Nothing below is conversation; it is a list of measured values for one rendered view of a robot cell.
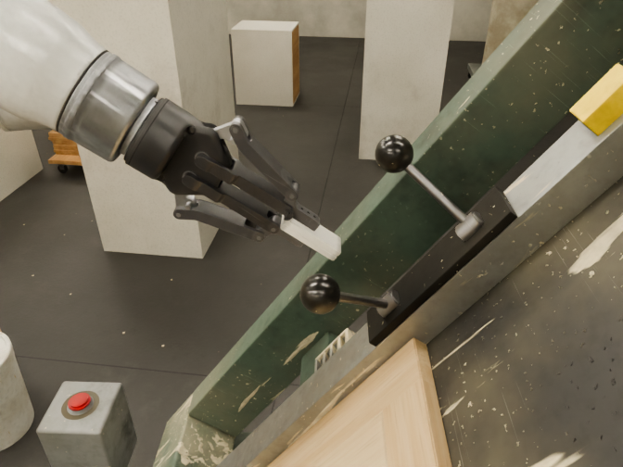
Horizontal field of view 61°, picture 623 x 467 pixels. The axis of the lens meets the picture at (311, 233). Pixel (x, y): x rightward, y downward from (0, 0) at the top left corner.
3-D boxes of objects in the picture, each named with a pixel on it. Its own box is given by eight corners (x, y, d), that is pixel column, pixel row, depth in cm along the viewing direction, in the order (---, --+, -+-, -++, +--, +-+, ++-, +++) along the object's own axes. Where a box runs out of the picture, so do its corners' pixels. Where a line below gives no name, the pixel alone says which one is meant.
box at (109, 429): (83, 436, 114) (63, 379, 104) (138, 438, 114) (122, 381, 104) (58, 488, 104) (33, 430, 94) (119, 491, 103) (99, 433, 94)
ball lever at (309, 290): (378, 302, 58) (286, 288, 50) (400, 281, 57) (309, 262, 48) (393, 330, 56) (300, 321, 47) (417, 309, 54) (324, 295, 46)
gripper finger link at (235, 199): (186, 171, 51) (179, 182, 51) (280, 232, 54) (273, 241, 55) (196, 155, 54) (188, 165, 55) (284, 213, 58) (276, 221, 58)
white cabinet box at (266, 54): (247, 90, 568) (242, 19, 529) (299, 93, 562) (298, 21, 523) (236, 104, 530) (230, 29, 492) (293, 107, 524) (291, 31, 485)
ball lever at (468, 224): (469, 244, 52) (375, 153, 55) (497, 218, 51) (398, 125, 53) (463, 253, 49) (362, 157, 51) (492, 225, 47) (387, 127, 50)
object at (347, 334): (333, 368, 70) (314, 359, 69) (365, 337, 67) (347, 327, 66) (333, 392, 67) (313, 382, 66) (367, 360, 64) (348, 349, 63)
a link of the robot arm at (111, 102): (85, 114, 55) (137, 145, 57) (45, 148, 47) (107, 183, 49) (121, 41, 51) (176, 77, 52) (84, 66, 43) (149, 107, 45)
